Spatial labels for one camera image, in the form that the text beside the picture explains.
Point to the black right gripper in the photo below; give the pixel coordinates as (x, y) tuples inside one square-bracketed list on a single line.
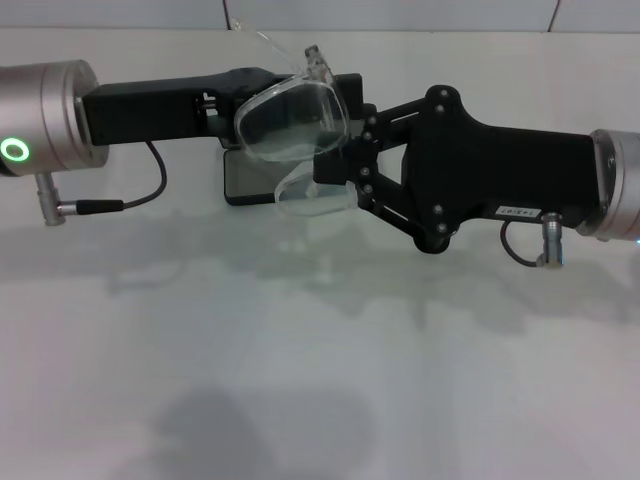
[(500, 170)]

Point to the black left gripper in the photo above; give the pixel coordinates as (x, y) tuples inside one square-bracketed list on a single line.
[(150, 115)]

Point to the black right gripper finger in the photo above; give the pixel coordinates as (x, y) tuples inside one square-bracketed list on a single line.
[(332, 170), (351, 92)]

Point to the black glasses case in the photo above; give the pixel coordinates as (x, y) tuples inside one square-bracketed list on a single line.
[(250, 182)]

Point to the clear white glasses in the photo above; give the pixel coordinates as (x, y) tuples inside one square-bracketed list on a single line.
[(260, 102)]

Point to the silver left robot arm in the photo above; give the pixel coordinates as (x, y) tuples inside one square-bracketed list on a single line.
[(50, 120)]

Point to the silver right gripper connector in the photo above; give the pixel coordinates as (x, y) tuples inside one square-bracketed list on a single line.
[(551, 235)]

